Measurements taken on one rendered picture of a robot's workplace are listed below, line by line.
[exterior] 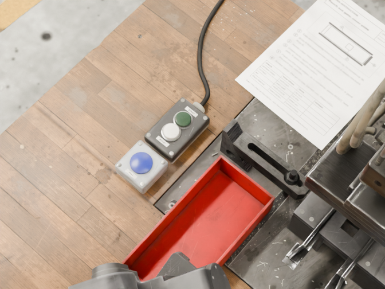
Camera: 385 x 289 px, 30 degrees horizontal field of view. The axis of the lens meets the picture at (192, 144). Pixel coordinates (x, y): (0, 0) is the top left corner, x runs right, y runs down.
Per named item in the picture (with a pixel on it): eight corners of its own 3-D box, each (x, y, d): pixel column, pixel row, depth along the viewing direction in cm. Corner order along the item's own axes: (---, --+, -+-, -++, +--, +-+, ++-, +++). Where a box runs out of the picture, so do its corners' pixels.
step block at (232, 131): (219, 150, 130) (222, 129, 122) (230, 139, 131) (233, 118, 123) (247, 172, 128) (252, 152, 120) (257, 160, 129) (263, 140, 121)
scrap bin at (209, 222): (124, 270, 121) (121, 261, 115) (219, 167, 129) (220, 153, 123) (177, 318, 118) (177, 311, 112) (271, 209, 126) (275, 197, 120)
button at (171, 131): (160, 136, 129) (159, 131, 127) (170, 125, 130) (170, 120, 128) (172, 145, 128) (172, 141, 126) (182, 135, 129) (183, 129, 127)
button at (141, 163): (125, 167, 126) (124, 162, 125) (140, 151, 128) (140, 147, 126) (142, 180, 125) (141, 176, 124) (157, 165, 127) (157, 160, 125)
